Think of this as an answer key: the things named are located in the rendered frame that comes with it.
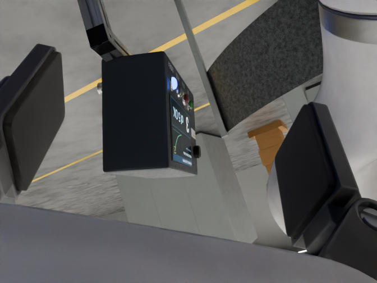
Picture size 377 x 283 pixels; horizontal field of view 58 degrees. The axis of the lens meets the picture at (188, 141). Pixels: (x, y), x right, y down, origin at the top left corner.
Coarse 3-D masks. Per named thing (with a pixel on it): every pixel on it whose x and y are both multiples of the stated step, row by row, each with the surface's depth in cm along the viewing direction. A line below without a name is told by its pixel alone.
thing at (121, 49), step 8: (104, 24) 51; (88, 32) 51; (96, 32) 50; (104, 32) 50; (96, 40) 50; (104, 40) 50; (120, 48) 55; (104, 56) 54; (112, 56) 56; (120, 56) 55
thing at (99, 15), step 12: (84, 0) 52; (96, 0) 51; (84, 12) 51; (96, 12) 51; (84, 24) 51; (96, 24) 51; (108, 24) 53; (108, 36) 50; (96, 48) 51; (108, 48) 52
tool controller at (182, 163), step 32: (128, 64) 55; (160, 64) 54; (128, 96) 54; (160, 96) 53; (192, 96) 78; (128, 128) 53; (160, 128) 52; (192, 128) 74; (128, 160) 53; (160, 160) 52; (192, 160) 71
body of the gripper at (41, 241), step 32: (0, 224) 6; (32, 224) 6; (64, 224) 6; (96, 224) 6; (128, 224) 6; (0, 256) 5; (32, 256) 6; (64, 256) 6; (96, 256) 6; (128, 256) 6; (160, 256) 6; (192, 256) 6; (224, 256) 6; (256, 256) 6; (288, 256) 7
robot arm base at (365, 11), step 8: (320, 0) 19; (328, 0) 18; (336, 0) 17; (344, 0) 16; (352, 0) 16; (360, 0) 16; (368, 0) 15; (376, 0) 15; (336, 8) 17; (344, 8) 17; (352, 8) 16; (360, 8) 16; (368, 8) 16; (376, 8) 15
